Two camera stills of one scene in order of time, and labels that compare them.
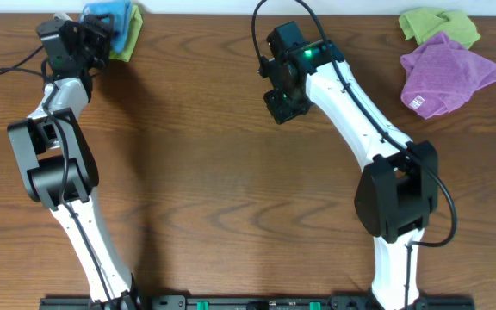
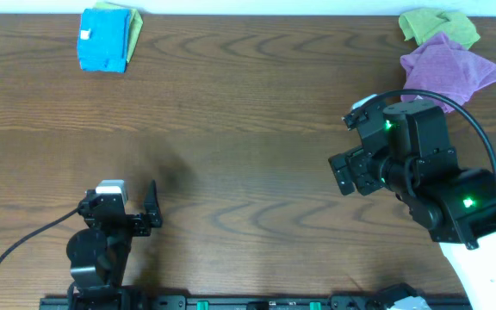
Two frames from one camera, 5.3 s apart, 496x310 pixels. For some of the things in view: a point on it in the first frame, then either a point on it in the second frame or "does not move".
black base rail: (257, 303) does not move
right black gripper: (271, 69) -> (358, 169)
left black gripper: (97, 39) -> (124, 220)
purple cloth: (441, 75) does not move
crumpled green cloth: (422, 24) does not move
